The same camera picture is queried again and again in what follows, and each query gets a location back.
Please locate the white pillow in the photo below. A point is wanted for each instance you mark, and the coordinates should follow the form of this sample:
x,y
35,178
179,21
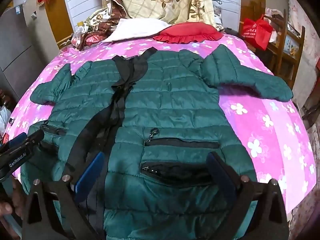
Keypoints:
x,y
130,28

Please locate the red plastic packet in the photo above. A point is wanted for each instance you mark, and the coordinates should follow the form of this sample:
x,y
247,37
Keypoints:
x,y
92,38

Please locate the cream floral quilt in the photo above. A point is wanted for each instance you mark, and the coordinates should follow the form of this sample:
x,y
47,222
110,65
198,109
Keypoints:
x,y
162,0

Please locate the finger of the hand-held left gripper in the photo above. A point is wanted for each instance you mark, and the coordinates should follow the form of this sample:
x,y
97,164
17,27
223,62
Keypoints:
x,y
13,142
35,137

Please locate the wooden shelf rack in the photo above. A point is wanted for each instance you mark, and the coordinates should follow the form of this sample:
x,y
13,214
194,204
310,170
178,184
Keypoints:
x,y
282,52

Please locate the green puffer jacket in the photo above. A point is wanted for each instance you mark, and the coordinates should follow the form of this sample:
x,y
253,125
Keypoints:
x,y
170,100

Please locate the pink cloth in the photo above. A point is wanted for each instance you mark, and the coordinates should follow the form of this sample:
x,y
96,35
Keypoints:
x,y
272,13

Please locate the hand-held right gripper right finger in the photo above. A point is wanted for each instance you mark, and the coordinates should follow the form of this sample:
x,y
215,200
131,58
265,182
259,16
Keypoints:
x,y
220,175

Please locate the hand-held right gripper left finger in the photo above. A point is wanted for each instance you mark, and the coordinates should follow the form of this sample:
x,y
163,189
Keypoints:
x,y
90,175

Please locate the grey refrigerator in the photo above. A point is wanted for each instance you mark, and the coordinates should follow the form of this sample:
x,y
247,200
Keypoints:
x,y
15,50

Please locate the red ruffled pillow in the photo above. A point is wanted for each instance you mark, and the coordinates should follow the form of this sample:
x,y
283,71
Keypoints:
x,y
187,32

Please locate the floral curtain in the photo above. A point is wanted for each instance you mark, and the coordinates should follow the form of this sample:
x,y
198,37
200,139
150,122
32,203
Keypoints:
x,y
307,30

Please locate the red shopping bag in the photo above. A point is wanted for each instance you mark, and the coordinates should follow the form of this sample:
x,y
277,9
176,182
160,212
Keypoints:
x,y
257,32

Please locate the person's left hand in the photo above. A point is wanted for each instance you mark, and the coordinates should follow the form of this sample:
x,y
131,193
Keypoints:
x,y
6,208

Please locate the pink floral bedsheet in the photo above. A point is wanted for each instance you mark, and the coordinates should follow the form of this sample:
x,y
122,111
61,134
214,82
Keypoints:
x,y
262,130

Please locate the dark cloth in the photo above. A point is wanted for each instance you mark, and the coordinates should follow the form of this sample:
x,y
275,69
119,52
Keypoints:
x,y
231,31

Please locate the floral beige quilt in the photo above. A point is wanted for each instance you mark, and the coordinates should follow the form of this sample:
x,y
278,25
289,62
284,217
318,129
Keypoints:
x,y
75,0

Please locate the brown patterned blanket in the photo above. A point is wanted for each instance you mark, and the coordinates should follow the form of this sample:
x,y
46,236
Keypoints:
x,y
117,7

